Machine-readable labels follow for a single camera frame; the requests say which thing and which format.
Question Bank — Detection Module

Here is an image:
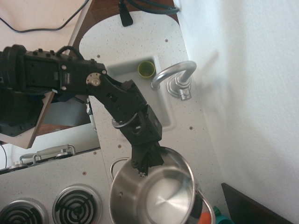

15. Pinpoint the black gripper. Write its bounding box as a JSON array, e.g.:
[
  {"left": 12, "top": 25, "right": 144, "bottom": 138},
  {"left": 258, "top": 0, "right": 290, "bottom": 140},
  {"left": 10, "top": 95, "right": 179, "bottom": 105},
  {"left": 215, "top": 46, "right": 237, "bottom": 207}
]
[{"left": 120, "top": 105, "right": 164, "bottom": 177}]

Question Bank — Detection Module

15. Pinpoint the stainless steel pot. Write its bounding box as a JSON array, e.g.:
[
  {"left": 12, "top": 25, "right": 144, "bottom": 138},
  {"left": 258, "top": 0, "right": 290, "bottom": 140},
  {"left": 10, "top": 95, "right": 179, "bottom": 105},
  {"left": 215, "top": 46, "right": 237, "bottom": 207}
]
[{"left": 109, "top": 147, "right": 216, "bottom": 224}]

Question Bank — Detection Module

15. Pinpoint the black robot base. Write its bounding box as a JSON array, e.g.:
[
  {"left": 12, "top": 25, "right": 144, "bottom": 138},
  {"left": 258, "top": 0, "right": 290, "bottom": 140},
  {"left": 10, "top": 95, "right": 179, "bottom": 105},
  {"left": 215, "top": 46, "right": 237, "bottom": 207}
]
[{"left": 0, "top": 89, "right": 44, "bottom": 137}]

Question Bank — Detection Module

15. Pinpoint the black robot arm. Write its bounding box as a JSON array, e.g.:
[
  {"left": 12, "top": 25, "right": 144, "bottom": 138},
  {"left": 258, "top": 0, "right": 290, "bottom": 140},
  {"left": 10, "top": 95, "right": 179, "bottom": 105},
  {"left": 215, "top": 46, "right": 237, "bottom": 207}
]
[{"left": 0, "top": 45, "right": 164, "bottom": 175}]

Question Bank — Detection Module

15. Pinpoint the silver toy faucet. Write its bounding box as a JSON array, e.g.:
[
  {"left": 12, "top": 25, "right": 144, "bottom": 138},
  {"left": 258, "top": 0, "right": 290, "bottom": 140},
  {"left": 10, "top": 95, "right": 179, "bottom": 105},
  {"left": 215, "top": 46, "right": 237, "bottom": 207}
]
[{"left": 151, "top": 61, "right": 197, "bottom": 101}]

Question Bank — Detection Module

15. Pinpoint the orange toy carrot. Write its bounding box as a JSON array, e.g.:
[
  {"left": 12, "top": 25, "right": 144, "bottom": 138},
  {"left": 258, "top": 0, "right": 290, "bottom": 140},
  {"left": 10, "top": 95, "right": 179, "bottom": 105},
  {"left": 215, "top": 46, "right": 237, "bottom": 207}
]
[{"left": 198, "top": 212, "right": 211, "bottom": 224}]

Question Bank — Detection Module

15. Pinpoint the right black stove burner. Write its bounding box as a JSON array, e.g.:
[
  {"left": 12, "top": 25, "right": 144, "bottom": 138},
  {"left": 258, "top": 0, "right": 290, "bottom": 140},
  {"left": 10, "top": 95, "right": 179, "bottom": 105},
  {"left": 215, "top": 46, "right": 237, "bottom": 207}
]
[{"left": 52, "top": 184, "right": 103, "bottom": 224}]

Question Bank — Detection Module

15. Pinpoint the black stove burner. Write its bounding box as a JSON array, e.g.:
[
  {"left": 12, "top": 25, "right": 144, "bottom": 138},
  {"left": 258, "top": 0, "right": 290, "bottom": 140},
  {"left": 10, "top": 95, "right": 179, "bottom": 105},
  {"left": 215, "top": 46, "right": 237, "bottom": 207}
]
[
  {"left": 52, "top": 184, "right": 103, "bottom": 224},
  {"left": 0, "top": 198, "right": 49, "bottom": 224}
]

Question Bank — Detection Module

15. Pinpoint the green plastic cup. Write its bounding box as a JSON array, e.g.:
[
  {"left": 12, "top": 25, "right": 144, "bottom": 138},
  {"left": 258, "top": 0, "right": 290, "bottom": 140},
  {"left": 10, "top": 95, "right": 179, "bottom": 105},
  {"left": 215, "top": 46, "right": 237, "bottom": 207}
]
[{"left": 137, "top": 61, "right": 156, "bottom": 79}]

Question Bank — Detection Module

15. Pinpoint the white toy sink basin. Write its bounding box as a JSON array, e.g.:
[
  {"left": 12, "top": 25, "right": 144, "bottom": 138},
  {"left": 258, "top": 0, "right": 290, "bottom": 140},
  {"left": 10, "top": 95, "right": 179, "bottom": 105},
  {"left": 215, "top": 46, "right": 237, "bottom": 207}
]
[{"left": 107, "top": 55, "right": 176, "bottom": 132}]

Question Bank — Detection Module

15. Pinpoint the teal plastic toy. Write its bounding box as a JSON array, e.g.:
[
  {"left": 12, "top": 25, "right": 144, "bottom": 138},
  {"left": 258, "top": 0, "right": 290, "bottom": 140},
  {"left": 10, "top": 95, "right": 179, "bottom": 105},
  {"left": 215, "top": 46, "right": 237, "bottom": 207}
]
[{"left": 213, "top": 206, "right": 235, "bottom": 224}]

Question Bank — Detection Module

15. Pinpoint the dark wooden board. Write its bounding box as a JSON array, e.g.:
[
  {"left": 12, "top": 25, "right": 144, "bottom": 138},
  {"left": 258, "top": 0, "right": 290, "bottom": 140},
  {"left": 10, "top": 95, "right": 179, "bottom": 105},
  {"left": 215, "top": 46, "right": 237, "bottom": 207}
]
[{"left": 221, "top": 183, "right": 291, "bottom": 224}]

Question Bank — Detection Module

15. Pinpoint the left black stove burner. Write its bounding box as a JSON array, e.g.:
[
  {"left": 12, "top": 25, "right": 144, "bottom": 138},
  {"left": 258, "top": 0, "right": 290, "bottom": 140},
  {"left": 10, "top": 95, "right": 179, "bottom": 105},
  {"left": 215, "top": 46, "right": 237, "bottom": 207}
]
[{"left": 0, "top": 198, "right": 49, "bottom": 224}]

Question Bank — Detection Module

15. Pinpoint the grey oven handle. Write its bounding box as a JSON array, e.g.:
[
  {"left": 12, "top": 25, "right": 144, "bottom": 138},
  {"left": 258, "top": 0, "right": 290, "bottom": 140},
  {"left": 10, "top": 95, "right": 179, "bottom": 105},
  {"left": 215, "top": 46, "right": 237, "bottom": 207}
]
[{"left": 33, "top": 144, "right": 76, "bottom": 164}]

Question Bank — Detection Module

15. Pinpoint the black strap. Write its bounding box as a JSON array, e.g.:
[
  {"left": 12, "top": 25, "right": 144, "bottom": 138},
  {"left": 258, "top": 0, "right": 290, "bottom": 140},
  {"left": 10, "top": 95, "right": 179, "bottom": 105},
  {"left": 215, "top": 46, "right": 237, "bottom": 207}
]
[{"left": 118, "top": 0, "right": 134, "bottom": 28}]

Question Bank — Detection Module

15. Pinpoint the dark green coiled cable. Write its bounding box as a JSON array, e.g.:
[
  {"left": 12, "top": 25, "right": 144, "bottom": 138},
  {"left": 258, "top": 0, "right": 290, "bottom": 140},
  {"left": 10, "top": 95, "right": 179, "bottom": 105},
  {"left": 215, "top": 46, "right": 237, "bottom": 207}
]
[{"left": 127, "top": 0, "right": 180, "bottom": 15}]

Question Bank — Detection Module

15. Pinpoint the black cable on floor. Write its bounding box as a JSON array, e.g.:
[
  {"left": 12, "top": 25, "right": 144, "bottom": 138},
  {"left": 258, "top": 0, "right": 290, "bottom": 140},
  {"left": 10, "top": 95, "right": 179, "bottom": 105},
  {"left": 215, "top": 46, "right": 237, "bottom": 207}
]
[{"left": 0, "top": 0, "right": 90, "bottom": 34}]

